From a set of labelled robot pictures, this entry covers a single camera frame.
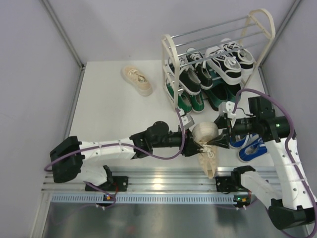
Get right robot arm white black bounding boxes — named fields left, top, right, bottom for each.
left=208, top=95, right=317, bottom=230

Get perforated cable duct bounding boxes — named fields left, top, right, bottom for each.
left=51, top=193, right=250, bottom=205

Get green canvas sneaker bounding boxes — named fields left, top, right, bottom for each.
left=189, top=93, right=205, bottom=113
left=165, top=79, right=192, bottom=113

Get cream shoe rack metal bars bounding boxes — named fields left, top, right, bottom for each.
left=161, top=8, right=276, bottom=109

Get black white sneaker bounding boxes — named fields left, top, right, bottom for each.
left=205, top=46, right=242, bottom=85
left=220, top=38, right=255, bottom=76

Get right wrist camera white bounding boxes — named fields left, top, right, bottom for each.
left=218, top=101, right=236, bottom=119

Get blue canvas sneaker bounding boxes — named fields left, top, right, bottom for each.
left=229, top=134, right=259, bottom=149
left=238, top=141, right=267, bottom=162

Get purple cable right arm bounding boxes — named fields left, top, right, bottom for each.
left=234, top=88, right=317, bottom=204

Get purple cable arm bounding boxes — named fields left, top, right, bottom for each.
left=234, top=88, right=317, bottom=204
left=44, top=108, right=187, bottom=173

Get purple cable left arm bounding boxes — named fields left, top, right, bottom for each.
left=44, top=108, right=187, bottom=173

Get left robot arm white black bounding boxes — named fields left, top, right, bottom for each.
left=50, top=121, right=202, bottom=191

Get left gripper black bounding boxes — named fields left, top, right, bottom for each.
left=152, top=127, right=205, bottom=157

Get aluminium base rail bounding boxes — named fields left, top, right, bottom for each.
left=41, top=166, right=283, bottom=193

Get black canvas sneaker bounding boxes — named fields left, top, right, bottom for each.
left=186, top=48, right=213, bottom=90
left=179, top=57, right=201, bottom=96

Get beige sneaker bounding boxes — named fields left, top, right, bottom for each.
left=121, top=65, right=153, bottom=97
left=192, top=122, right=219, bottom=179

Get green loafer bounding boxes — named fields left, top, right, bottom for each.
left=203, top=70, right=228, bottom=111
left=228, top=84, right=241, bottom=102

